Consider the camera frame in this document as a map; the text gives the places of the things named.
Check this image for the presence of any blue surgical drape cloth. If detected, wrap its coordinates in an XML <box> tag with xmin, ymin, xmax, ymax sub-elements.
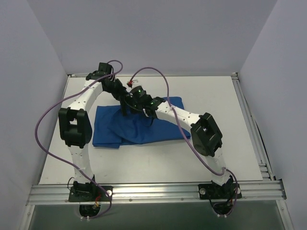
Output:
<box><xmin>92</xmin><ymin>105</ymin><xmax>183</xmax><ymax>149</ymax></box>

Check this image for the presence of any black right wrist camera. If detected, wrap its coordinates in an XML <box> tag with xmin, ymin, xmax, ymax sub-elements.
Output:
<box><xmin>130</xmin><ymin>85</ymin><xmax>151</xmax><ymax>103</ymax></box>

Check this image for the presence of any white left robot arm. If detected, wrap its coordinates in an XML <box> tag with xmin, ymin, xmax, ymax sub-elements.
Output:
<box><xmin>59</xmin><ymin>64</ymin><xmax>127</xmax><ymax>201</ymax></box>

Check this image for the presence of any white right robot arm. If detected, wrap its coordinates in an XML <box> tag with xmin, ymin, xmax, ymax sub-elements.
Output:
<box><xmin>123</xmin><ymin>90</ymin><xmax>237</xmax><ymax>198</ymax></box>

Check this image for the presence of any aluminium front frame rail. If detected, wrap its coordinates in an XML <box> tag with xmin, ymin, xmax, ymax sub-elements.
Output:
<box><xmin>27</xmin><ymin>180</ymin><xmax>286</xmax><ymax>205</ymax></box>

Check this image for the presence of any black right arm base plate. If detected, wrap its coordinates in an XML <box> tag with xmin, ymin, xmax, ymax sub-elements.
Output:
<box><xmin>198</xmin><ymin>183</ymin><xmax>242</xmax><ymax>200</ymax></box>

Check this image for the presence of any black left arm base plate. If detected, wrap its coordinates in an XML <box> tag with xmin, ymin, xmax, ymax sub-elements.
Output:
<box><xmin>68</xmin><ymin>184</ymin><xmax>112</xmax><ymax>202</ymax></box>

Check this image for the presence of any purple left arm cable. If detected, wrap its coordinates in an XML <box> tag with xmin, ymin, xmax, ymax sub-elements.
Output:
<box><xmin>35</xmin><ymin>59</ymin><xmax>124</xmax><ymax>220</ymax></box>

